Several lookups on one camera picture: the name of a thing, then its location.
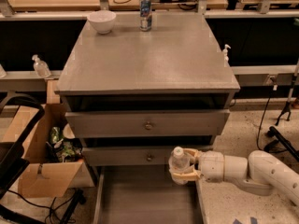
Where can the bottom grey open drawer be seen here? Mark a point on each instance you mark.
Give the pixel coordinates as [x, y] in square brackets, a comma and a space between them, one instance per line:
[144, 195]

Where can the black chair frame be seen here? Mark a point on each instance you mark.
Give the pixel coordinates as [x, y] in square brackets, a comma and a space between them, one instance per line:
[12, 165]

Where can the sanitizer pump bottle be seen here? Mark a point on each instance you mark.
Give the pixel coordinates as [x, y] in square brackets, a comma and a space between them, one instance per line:
[225, 52]
[40, 67]

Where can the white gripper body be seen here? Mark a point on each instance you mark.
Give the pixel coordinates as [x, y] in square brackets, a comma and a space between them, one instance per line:
[211, 165]

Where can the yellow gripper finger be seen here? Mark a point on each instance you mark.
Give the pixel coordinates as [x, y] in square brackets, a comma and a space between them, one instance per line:
[193, 155]
[192, 176]

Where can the black stand leg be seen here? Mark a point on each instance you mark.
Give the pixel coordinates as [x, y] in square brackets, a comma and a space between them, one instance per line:
[286, 143]

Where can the left sanitizer pump bottle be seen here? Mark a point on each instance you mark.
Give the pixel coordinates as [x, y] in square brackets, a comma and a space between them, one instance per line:
[40, 67]

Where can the middle grey drawer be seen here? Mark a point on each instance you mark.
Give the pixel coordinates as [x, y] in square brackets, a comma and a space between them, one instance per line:
[117, 156]

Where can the grey drawer cabinet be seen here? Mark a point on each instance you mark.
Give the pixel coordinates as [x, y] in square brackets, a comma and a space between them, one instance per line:
[175, 66]

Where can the top grey drawer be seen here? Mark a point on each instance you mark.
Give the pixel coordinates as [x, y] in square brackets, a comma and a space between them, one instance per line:
[146, 124]

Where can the blue drink can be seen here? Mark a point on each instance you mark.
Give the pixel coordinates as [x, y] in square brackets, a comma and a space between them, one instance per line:
[145, 15]

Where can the cardboard box with trash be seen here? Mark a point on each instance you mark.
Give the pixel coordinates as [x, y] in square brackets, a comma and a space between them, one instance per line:
[43, 177]

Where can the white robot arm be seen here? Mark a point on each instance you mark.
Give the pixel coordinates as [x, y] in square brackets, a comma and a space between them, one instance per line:
[257, 174]

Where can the white ceramic bowl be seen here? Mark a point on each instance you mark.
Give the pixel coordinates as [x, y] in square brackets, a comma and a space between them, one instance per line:
[102, 21]

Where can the clear plastic water bottle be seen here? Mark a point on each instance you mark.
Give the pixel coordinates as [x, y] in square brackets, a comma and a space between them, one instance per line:
[178, 162]

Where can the right sanitizer pump bottle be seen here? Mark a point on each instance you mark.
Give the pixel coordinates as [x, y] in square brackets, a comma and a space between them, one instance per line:
[225, 52]

